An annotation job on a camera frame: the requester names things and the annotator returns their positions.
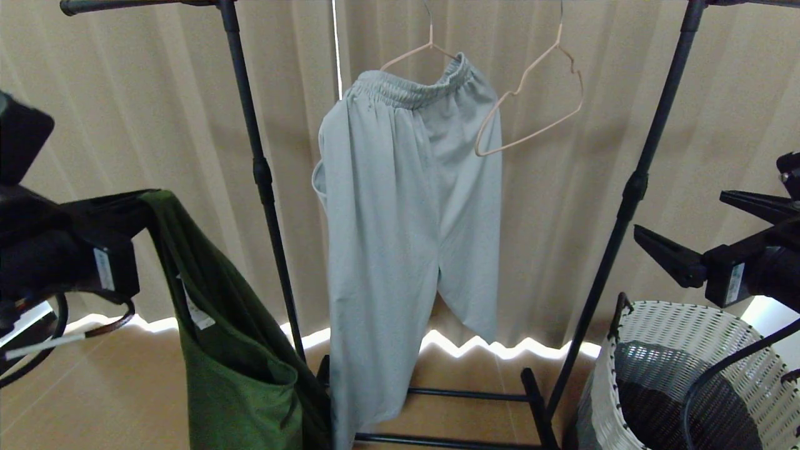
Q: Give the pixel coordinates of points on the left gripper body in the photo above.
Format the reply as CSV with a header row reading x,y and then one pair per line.
x,y
62,262

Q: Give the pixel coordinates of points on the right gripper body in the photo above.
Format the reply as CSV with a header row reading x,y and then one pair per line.
x,y
769,269

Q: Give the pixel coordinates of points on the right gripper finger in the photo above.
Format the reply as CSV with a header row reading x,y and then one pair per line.
x,y
769,208
675,259

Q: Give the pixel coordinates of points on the green garment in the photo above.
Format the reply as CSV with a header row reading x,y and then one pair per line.
x,y
237,387

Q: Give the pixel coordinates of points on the pink clothes hanger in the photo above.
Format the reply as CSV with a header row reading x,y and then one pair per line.
x,y
406,55
531,65

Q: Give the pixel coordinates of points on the pale grey shorts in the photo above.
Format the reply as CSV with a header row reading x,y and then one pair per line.
x,y
400,250

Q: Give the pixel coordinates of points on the white laundry basket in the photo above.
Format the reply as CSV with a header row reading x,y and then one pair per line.
x,y
662,325

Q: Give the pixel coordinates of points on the black clothes rack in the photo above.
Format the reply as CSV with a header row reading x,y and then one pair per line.
x,y
262,175

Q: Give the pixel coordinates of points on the beige curtain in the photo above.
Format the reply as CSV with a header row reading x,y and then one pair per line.
x,y
125,125

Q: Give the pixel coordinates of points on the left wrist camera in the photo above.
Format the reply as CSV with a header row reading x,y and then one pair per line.
x,y
22,144

